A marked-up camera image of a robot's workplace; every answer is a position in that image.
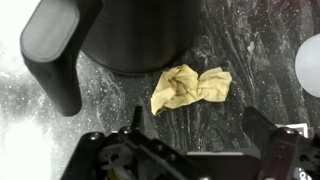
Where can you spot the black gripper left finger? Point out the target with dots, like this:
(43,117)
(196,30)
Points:
(137,119)

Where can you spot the brown paper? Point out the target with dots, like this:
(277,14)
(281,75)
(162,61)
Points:
(181,86)

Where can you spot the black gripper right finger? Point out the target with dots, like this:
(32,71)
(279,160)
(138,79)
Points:
(258,128)

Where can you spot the black gooseneck kettle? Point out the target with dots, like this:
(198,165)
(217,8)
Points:
(125,36)

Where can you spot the clear plastic cup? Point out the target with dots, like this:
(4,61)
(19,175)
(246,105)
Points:
(307,65)

